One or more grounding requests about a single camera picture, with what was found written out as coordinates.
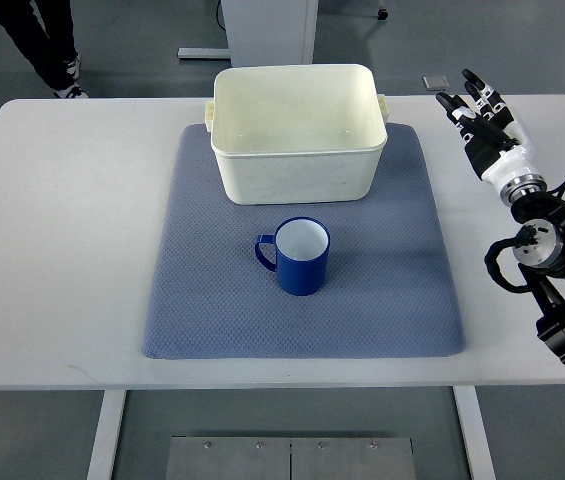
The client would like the blue-grey textured mat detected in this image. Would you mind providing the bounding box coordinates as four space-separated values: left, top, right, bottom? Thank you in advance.
143 123 464 359

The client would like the person in black trousers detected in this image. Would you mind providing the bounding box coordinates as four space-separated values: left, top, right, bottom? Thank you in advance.
0 0 88 99

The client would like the white table leg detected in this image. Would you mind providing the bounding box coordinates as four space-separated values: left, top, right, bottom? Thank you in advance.
86 390 127 480
453 386 496 480

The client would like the white cabinet pedestal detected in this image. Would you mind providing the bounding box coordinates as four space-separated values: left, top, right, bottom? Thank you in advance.
177 0 318 67

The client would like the white left table leg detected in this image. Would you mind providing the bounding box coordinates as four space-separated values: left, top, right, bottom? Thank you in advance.
86 390 127 480

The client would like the grey floor socket plate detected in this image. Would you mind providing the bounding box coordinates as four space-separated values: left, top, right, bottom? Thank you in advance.
422 75 450 92

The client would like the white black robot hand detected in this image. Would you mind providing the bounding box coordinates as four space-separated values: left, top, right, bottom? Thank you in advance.
436 69 547 207

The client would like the metal floor plate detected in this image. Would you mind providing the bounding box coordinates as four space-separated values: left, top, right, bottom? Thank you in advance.
165 437 416 479

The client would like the cream plastic box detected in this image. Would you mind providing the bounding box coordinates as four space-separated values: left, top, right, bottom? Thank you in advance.
205 64 388 205

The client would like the white right table leg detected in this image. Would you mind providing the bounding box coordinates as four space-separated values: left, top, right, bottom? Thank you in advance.
453 386 496 480

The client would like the blue mug white inside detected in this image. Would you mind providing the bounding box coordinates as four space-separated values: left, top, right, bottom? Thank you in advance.
254 216 331 296

